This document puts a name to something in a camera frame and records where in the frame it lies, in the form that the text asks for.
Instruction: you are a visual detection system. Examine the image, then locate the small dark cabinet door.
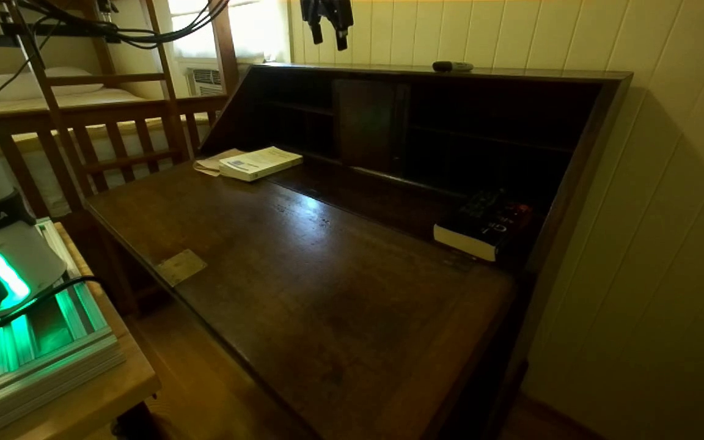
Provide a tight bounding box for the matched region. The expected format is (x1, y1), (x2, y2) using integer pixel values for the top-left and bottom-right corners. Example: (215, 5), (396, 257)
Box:
(332, 75), (402, 175)

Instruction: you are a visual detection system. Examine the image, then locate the dark wooden secretary desk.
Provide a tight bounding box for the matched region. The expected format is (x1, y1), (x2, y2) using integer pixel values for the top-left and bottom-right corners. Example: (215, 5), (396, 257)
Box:
(82, 62), (636, 440)

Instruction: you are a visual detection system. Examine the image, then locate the black marker pen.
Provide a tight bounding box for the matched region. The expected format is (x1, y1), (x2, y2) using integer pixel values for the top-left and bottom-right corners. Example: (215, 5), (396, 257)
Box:
(431, 59), (478, 75)

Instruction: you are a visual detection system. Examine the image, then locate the window air conditioner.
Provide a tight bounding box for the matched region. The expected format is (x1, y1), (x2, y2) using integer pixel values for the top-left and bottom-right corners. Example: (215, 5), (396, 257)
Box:
(183, 65), (228, 97)

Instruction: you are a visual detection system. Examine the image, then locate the white paperback book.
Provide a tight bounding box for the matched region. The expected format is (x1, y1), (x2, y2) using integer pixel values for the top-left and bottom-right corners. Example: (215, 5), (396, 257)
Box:
(218, 143), (306, 184)

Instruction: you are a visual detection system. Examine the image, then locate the brown paper envelope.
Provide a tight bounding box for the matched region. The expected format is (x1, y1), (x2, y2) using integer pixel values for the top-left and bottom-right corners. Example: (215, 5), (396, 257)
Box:
(194, 146), (248, 179)

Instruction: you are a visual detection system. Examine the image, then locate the black cover thick book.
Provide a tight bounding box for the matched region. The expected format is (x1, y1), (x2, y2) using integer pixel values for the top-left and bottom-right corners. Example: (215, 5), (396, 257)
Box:
(431, 187), (542, 266)

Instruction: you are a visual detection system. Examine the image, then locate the green lit control box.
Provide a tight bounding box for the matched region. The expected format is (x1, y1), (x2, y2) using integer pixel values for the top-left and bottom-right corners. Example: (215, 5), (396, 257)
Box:
(0, 218), (122, 425)

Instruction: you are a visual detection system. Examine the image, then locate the black cable bundle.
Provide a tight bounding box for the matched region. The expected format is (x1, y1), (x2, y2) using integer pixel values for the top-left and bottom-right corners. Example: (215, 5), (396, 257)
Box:
(8, 0), (232, 52)

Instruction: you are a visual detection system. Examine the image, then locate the black power cable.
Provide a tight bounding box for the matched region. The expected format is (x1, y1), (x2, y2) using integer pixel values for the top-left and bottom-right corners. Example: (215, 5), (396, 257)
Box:
(0, 273), (101, 337)

